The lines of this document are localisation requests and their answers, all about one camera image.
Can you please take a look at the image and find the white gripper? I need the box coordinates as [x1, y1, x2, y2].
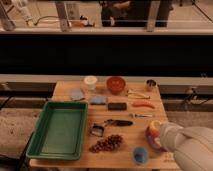
[160, 122, 184, 152]

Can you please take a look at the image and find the red yellow apple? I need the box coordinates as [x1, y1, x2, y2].
[148, 120, 162, 148]

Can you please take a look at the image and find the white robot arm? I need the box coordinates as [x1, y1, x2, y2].
[160, 122, 213, 171]

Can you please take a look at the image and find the purple bowl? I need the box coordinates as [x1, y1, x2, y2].
[145, 126, 166, 152]

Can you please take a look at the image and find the orange red bowl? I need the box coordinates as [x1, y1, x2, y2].
[106, 76, 126, 95]

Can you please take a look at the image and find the blue round cup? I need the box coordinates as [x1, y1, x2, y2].
[133, 147, 149, 165]

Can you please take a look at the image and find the orange carrot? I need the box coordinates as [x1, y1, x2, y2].
[132, 101, 155, 109]

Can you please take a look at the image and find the small metal cup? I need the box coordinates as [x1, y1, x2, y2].
[145, 79, 157, 91]

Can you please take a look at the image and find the wooden table board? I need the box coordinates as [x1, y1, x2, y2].
[30, 82, 179, 171]

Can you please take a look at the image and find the bunch of dark grapes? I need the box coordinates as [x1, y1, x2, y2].
[89, 135, 123, 153]

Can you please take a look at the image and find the black rectangular block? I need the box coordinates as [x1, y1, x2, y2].
[108, 103, 127, 111]

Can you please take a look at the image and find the metal scoop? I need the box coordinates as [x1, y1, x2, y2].
[90, 123, 105, 137]

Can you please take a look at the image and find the blue sponge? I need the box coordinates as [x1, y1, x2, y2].
[89, 96, 108, 105]

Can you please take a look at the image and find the white cup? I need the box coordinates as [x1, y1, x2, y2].
[84, 76, 98, 90]

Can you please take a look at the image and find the grey blue cloth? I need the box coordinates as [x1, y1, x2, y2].
[70, 88, 85, 101]

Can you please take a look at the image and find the green plastic tray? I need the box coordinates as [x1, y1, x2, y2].
[26, 101, 88, 161]

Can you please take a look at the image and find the small green handled utensil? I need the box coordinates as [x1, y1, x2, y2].
[129, 113, 153, 118]

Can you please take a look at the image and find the black handled tool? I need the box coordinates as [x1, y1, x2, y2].
[104, 119, 133, 127]

